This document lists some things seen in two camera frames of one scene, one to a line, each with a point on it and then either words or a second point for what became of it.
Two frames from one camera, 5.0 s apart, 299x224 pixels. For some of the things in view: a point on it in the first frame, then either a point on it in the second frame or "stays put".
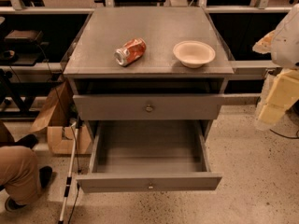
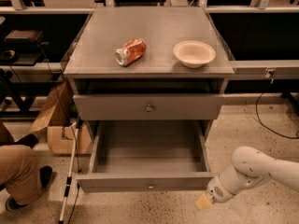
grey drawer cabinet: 149,64 stays put
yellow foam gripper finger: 284,90 to 203,203
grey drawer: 149,156 stays put
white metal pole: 69,174 stays put
